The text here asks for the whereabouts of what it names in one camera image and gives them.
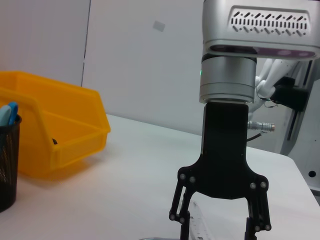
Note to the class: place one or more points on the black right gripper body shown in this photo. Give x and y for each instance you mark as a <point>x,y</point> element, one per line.
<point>225,150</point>

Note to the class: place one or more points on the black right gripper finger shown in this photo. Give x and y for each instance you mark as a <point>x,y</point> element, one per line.
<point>258,212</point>
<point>183,225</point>

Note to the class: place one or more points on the transparent plastic ruler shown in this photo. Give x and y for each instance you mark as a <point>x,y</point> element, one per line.
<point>200,225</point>

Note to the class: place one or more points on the blue scissors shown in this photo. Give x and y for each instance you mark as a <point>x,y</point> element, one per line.
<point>7,113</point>

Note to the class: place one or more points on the black mesh pen holder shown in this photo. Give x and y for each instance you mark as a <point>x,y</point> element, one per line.
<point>8,170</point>

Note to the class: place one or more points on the yellow plastic bin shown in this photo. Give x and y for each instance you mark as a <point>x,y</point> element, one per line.
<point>62,110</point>

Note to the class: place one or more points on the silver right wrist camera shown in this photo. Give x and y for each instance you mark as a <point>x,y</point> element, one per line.
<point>262,25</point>

